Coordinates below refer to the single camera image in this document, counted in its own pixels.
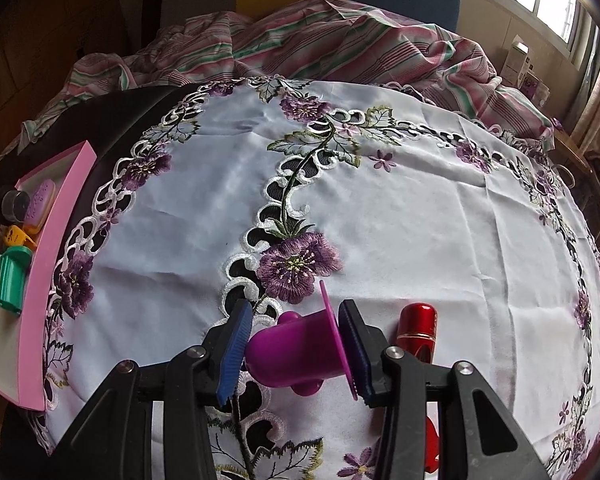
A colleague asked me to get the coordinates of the wooden side table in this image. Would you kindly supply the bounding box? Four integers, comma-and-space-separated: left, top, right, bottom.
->
552, 130, 600, 241

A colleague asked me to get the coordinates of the grey round cup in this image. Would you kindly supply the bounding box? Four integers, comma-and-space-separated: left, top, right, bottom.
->
1, 189, 31, 225

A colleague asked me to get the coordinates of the pink green striped cloth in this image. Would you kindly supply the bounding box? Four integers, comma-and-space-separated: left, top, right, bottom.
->
0, 0, 556, 166

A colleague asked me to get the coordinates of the purple oval patterned case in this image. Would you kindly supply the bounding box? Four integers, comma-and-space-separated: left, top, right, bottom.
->
22, 180, 57, 235

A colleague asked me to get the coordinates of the red metallic capsule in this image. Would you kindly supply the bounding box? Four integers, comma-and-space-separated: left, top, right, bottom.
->
394, 302, 440, 361

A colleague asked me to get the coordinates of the purple small box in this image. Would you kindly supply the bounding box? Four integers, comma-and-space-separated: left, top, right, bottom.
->
522, 72, 551, 106

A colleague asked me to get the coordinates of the red puzzle piece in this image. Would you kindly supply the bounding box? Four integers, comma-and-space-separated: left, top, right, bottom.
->
420, 412, 440, 473

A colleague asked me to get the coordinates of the green plastic plunger toy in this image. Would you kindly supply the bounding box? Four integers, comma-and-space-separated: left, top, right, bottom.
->
0, 246, 33, 316

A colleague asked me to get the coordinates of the white embroidered floral tablecloth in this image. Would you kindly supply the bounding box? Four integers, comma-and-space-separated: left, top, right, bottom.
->
27, 76, 600, 480

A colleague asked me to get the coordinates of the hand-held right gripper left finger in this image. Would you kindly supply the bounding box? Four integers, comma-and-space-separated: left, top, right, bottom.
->
50, 299, 254, 480

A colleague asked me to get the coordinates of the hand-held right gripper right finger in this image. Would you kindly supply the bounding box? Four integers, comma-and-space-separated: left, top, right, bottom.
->
338, 299, 553, 480

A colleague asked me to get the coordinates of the white carton box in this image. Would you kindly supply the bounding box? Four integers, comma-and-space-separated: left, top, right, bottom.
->
500, 35, 531, 86

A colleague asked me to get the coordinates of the yellow plastic toy with print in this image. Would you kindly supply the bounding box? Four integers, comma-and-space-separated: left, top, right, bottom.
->
4, 226, 37, 250

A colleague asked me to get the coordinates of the pink tray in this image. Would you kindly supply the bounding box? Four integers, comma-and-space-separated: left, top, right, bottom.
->
0, 141, 97, 409

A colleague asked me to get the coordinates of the magenta plastic plunger toy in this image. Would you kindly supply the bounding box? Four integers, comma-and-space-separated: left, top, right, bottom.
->
244, 280, 361, 402

